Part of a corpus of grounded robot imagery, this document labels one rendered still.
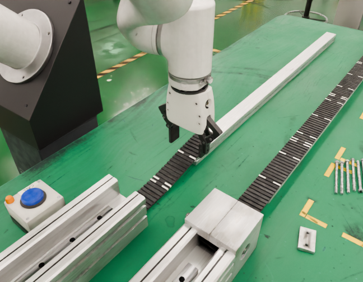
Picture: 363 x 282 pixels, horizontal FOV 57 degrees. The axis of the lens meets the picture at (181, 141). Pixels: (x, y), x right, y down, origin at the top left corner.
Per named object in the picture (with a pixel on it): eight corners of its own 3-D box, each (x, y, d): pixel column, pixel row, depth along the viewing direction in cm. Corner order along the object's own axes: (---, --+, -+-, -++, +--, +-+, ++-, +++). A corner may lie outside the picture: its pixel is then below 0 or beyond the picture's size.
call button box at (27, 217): (47, 197, 72) (39, 177, 68) (75, 220, 67) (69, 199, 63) (12, 221, 67) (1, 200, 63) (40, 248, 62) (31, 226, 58)
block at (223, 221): (201, 214, 69) (204, 181, 63) (256, 247, 63) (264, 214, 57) (173, 244, 63) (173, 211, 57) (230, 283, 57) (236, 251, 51)
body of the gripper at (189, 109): (221, 79, 66) (218, 125, 73) (181, 65, 71) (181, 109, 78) (199, 94, 62) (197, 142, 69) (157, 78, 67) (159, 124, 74)
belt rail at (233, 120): (324, 38, 141) (326, 32, 139) (334, 41, 139) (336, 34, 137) (182, 158, 82) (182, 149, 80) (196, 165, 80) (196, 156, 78)
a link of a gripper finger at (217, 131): (226, 121, 67) (220, 141, 71) (194, 103, 70) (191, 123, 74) (222, 123, 66) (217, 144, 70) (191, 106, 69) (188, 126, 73)
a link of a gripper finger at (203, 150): (219, 132, 71) (217, 155, 75) (207, 126, 72) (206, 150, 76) (211, 139, 69) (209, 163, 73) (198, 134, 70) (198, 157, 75)
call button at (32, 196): (37, 190, 66) (35, 183, 65) (49, 200, 64) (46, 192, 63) (19, 202, 64) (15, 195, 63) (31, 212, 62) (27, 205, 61)
